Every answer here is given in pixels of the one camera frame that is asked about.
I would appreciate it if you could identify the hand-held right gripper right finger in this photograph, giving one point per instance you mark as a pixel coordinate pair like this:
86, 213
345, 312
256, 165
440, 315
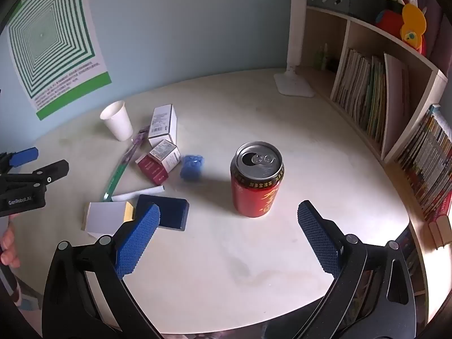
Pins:
317, 240

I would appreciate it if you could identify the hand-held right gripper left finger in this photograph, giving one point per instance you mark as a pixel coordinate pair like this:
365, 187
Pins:
139, 243

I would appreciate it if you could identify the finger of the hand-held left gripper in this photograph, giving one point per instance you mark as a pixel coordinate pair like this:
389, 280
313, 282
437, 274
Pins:
23, 157
53, 171

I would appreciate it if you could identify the red drink can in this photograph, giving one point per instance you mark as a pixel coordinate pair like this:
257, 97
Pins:
256, 194

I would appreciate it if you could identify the white paper cup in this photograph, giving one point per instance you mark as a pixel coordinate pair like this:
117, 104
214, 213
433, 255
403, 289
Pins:
118, 123

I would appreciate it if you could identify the small red white box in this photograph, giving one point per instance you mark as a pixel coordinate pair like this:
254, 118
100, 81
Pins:
164, 155

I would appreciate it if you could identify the tall white carton box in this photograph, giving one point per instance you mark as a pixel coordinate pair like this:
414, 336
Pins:
162, 123

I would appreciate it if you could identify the person's left hand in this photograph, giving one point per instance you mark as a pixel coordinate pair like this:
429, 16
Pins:
9, 247

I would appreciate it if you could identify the white yellow box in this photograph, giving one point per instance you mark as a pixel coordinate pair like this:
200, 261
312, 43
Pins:
104, 217

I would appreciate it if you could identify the navy blue box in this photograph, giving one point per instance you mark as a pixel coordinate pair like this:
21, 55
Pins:
173, 212

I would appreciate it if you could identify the white paper roll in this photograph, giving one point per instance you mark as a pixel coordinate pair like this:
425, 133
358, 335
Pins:
137, 193

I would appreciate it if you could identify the green toothbrush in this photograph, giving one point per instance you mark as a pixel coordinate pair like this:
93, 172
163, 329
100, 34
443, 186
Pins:
114, 180

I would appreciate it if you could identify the dark red box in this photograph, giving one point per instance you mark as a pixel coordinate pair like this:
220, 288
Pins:
150, 171

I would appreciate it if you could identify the purple toothbrush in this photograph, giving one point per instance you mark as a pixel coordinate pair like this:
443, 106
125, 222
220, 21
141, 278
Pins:
136, 141

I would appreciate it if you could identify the row of colourful paperbacks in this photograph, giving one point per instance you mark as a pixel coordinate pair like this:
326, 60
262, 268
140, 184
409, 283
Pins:
427, 162

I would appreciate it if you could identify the row of thin books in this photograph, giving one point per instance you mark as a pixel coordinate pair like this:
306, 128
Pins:
360, 88

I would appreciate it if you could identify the white desk lamp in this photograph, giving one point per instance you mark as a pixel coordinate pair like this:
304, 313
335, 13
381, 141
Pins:
295, 42

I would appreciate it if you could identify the wooden bookshelf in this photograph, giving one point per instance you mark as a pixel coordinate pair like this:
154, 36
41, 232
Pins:
388, 42

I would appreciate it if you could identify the red and yellow toy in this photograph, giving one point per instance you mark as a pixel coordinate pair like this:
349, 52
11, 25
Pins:
392, 21

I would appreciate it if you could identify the green striped wall poster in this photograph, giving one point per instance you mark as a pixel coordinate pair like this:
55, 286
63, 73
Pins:
53, 35

